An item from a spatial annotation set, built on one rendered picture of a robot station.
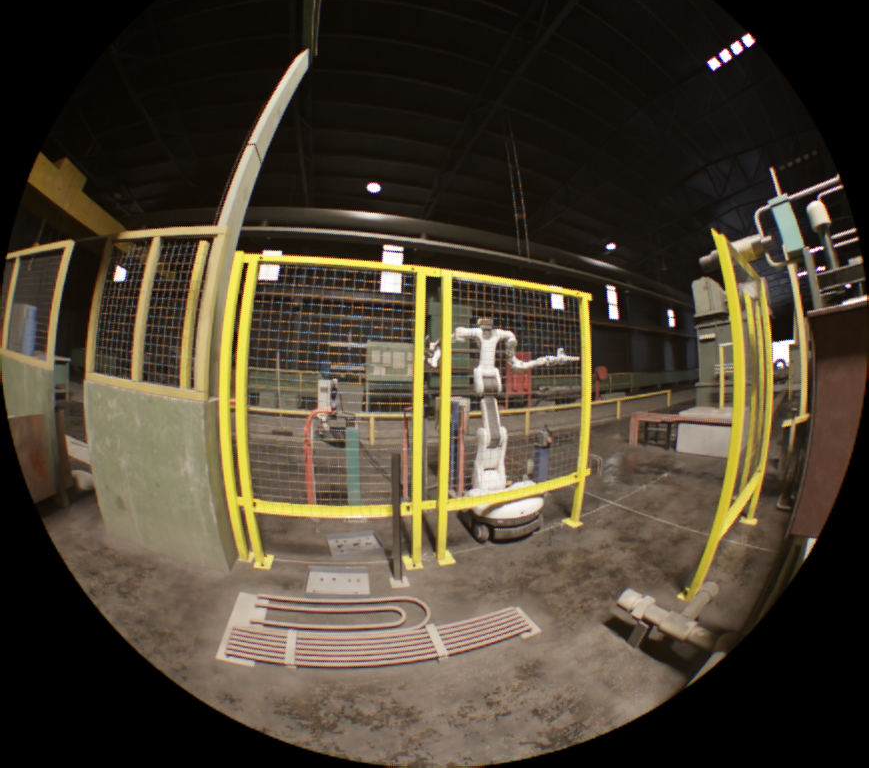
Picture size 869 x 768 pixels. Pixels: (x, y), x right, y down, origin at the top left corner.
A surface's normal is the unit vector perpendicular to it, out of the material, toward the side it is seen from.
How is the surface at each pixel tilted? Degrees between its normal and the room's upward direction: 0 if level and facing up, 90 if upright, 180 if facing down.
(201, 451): 90
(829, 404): 90
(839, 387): 90
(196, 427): 90
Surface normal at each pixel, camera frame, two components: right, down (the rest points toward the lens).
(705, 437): -0.96, -0.06
